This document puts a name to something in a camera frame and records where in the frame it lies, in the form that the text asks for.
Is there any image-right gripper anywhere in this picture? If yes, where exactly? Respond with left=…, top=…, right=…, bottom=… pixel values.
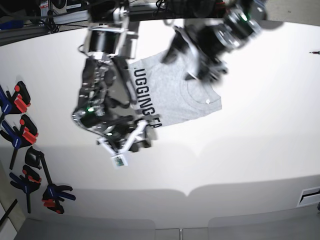
left=161, top=26, right=228, bottom=82

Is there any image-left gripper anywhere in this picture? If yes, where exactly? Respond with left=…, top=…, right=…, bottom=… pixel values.
left=96, top=116, right=158, bottom=154

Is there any grey T-shirt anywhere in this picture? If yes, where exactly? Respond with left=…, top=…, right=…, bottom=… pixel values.
left=128, top=52, right=222, bottom=128

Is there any long bar clamp black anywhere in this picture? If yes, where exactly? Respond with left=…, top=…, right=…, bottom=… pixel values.
left=24, top=146, right=76, bottom=215

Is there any blue red clamp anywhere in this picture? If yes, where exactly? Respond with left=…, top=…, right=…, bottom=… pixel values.
left=0, top=81, right=31, bottom=122
left=0, top=114, right=39, bottom=170
left=9, top=164, right=42, bottom=214

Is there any small red pen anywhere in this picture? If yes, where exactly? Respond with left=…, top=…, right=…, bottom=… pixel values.
left=309, top=51, right=320, bottom=55

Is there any blue red clamp upper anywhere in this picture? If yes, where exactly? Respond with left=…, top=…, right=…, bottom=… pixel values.
left=0, top=81, right=31, bottom=122

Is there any black strip left edge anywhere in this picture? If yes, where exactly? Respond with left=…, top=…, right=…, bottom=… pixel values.
left=0, top=199, right=18, bottom=225

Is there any white label black mark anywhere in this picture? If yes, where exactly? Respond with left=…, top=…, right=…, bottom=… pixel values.
left=296, top=186, right=320, bottom=208

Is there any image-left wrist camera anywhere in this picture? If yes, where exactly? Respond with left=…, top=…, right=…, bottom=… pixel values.
left=110, top=154, right=128, bottom=169

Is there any black cables background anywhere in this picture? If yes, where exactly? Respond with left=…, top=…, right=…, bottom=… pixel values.
left=43, top=9, right=60, bottom=34

